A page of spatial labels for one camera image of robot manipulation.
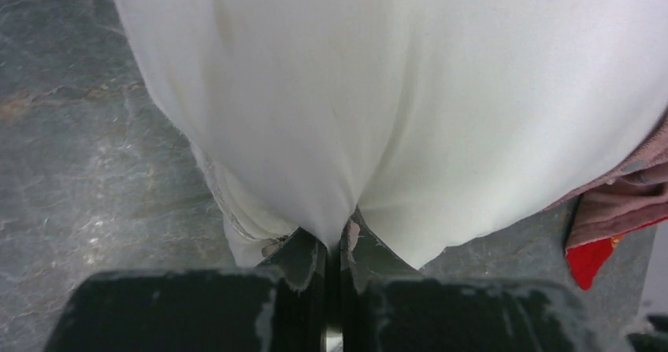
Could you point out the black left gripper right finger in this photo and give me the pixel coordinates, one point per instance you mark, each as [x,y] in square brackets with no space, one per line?
[387,305]

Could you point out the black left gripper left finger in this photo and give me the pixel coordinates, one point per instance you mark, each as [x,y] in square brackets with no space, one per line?
[275,306]

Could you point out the white pillow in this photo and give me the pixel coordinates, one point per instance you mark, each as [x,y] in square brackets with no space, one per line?
[439,120]

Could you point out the pink red patterned pillowcase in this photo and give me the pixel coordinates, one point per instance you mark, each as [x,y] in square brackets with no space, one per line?
[630,197]

